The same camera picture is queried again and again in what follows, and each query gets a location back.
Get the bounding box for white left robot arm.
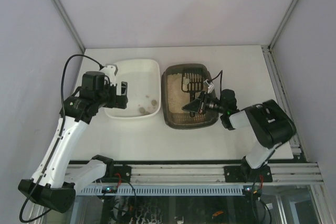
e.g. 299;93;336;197
18;71;128;213

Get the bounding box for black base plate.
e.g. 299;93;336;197
104;164;132;182
224;165;273;183

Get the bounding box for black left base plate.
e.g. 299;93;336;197
104;164;132;182

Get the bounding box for grey-green litter clump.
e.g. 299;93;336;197
182;78;190;92

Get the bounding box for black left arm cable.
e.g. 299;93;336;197
18;54;106;222

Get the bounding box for black slotted litter scoop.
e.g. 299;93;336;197
181;68;204;102

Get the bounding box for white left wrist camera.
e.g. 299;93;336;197
100;64;118;85

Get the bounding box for white plastic bin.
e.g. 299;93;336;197
104;59;161;120

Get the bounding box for dark translucent litter box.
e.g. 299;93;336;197
161;63;219;130

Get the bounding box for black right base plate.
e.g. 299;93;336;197
224;165;273;183

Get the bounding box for blue-grey slotted cable duct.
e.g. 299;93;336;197
78;185;252;196

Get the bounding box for aluminium mounting rail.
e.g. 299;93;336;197
115;163;323;185

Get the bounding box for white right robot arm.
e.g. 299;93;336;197
182;89;297;173

